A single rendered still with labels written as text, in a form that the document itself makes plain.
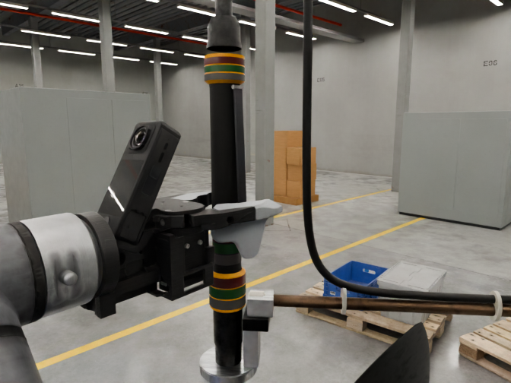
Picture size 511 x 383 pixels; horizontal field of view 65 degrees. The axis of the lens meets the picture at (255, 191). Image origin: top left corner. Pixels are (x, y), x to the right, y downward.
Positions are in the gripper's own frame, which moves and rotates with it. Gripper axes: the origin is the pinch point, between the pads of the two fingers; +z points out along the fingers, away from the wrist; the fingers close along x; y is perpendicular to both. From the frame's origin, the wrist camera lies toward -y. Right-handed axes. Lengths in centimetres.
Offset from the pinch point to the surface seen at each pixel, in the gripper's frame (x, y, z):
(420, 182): -212, 96, 722
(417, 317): -63, 142, 273
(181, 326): -228, 165, 169
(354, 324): -109, 158, 259
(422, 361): 11.7, 32.9, 34.0
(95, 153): -573, 38, 281
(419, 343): 11.9, 27.8, 30.7
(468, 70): -270, -160, 1239
